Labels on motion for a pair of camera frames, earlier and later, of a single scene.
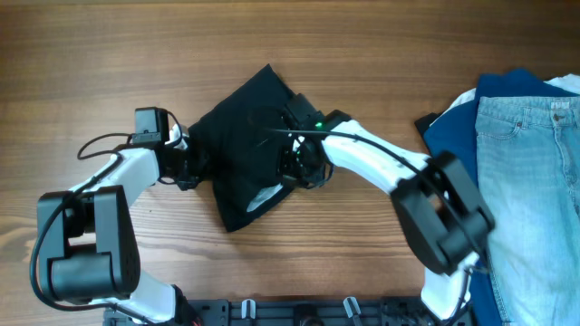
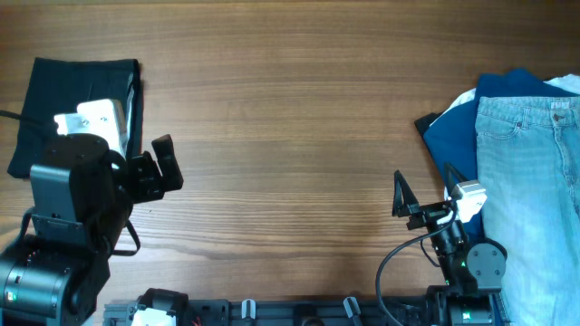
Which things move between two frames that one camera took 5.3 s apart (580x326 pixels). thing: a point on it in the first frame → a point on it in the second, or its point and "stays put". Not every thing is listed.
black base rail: (257, 311) stays put
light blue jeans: (528, 165) stays put
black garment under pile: (424, 122) stays put
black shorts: (236, 148) → (58, 86)
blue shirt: (454, 132) stays put
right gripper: (314, 175) → (404, 208)
